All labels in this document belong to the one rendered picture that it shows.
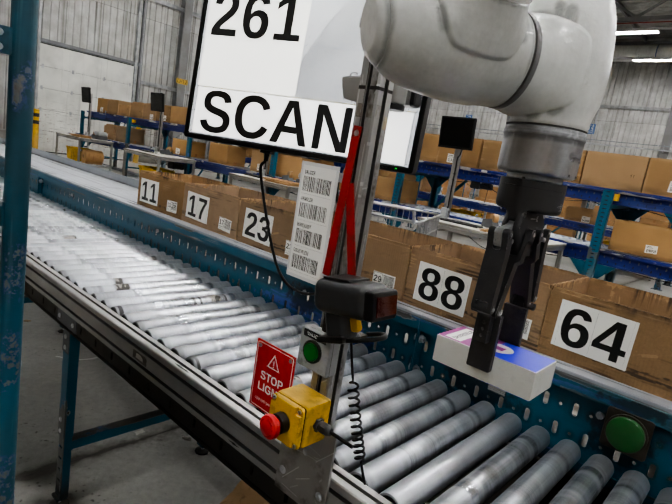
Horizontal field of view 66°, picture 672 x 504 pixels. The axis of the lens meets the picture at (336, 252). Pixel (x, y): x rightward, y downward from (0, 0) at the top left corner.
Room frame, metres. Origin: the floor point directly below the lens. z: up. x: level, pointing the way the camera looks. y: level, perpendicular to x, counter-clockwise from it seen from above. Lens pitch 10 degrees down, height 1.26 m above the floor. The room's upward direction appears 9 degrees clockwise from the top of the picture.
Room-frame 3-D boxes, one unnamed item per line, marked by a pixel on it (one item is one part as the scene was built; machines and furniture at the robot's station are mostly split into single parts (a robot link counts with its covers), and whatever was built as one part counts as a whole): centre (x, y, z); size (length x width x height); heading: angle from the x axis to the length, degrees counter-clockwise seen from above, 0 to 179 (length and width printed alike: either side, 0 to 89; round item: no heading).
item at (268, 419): (0.73, 0.05, 0.84); 0.04 x 0.04 x 0.04; 49
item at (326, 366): (0.79, 0.00, 0.95); 0.07 x 0.03 x 0.07; 49
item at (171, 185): (2.42, 0.74, 0.96); 0.39 x 0.29 x 0.17; 50
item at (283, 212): (1.91, 0.14, 0.96); 0.39 x 0.29 x 0.17; 49
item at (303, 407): (0.74, -0.01, 0.84); 0.15 x 0.09 x 0.07; 49
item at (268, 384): (0.84, 0.05, 0.85); 0.16 x 0.01 x 0.13; 49
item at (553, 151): (0.62, -0.22, 1.30); 0.09 x 0.09 x 0.06
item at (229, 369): (1.26, 0.09, 0.72); 0.52 x 0.05 x 0.05; 139
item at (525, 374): (0.62, -0.22, 1.04); 0.13 x 0.07 x 0.04; 50
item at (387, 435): (1.01, -0.21, 0.72); 0.52 x 0.05 x 0.05; 139
